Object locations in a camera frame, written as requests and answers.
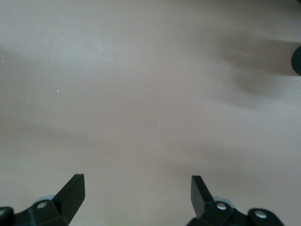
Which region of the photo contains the brown paper table cover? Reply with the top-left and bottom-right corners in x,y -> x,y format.
0,0 -> 301,226

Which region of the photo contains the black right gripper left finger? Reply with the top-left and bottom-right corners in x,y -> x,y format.
0,173 -> 85,226

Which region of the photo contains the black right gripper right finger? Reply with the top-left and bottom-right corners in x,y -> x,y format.
187,175 -> 285,226

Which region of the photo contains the black cylindrical foam object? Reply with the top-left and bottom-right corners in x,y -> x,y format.
291,45 -> 301,76

